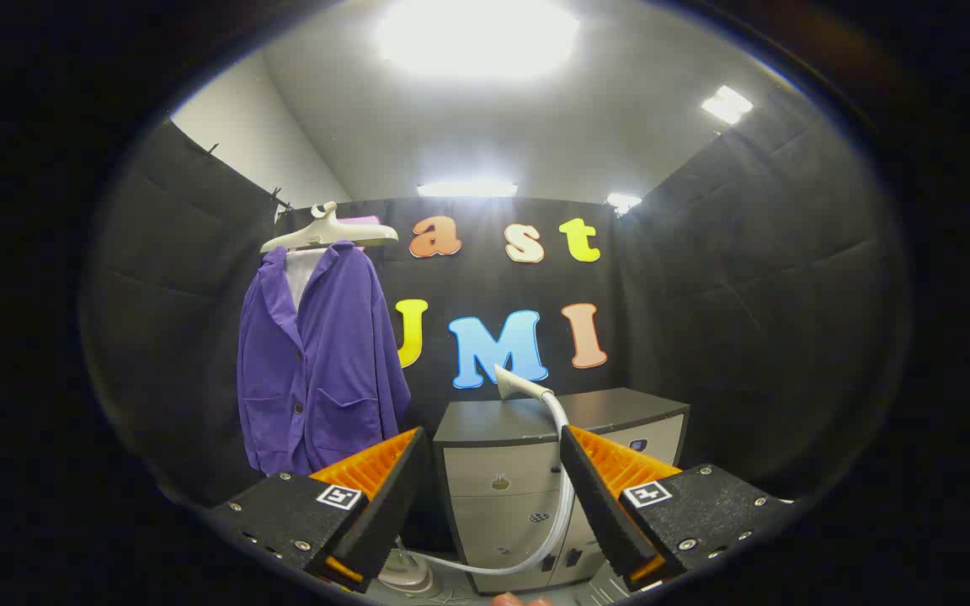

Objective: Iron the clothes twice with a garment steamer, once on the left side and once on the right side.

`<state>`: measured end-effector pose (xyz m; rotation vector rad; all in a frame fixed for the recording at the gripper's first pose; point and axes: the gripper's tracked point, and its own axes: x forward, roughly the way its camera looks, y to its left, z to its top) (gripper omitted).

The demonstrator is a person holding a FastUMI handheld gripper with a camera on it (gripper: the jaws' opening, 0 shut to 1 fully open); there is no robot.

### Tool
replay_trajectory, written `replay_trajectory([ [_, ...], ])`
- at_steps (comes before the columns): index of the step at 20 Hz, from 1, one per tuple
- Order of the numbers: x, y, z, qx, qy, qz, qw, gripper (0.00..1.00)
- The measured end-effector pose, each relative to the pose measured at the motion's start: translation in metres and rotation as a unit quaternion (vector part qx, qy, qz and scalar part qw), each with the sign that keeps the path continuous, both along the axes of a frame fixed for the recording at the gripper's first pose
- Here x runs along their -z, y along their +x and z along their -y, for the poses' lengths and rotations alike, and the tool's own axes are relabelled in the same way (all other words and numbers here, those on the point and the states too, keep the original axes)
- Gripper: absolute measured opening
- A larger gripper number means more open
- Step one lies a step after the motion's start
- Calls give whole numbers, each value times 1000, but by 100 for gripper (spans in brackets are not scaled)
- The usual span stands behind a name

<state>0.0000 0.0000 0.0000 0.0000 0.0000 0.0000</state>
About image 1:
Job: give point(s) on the white plastic clothes hanger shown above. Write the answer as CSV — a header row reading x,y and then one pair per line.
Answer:
x,y
325,229

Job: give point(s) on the large ceiling light panel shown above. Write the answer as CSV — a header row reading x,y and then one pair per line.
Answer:
x,y
477,38

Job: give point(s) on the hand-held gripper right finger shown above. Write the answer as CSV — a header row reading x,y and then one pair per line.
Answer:
x,y
599,505

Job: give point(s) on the white steamer base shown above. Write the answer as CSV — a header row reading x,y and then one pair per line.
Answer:
x,y
405,574

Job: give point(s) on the black backdrop cloth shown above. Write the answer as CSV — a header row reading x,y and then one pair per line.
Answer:
x,y
173,320
493,286
771,320

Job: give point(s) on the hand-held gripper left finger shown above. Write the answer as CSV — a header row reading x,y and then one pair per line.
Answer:
x,y
384,513

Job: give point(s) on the white inner cloth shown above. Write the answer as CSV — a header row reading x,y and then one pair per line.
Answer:
x,y
300,273

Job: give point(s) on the grey cabinet with black top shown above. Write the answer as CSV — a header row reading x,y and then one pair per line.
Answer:
x,y
493,488

